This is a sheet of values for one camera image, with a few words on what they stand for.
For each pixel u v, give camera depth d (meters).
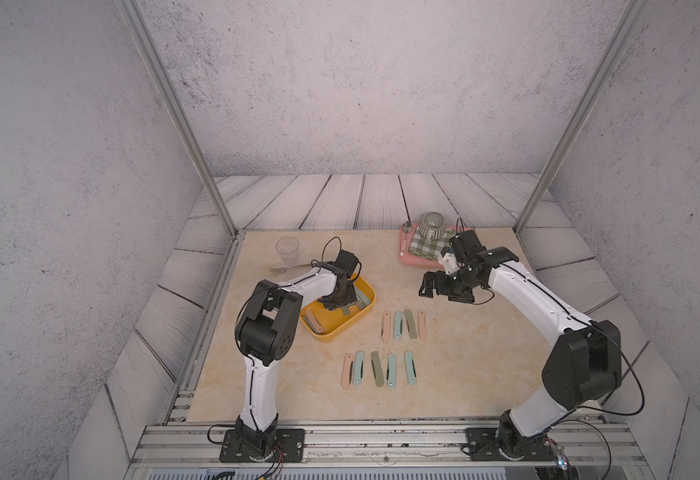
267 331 0.53
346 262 0.82
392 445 0.74
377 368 0.86
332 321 0.92
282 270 1.08
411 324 0.95
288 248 1.11
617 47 0.75
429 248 1.14
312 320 0.95
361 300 0.99
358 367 0.86
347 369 0.85
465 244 0.68
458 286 0.72
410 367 0.86
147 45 0.75
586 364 0.44
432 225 1.18
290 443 0.73
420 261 1.11
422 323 0.96
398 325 0.94
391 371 0.85
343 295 0.88
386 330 0.93
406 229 1.22
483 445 0.72
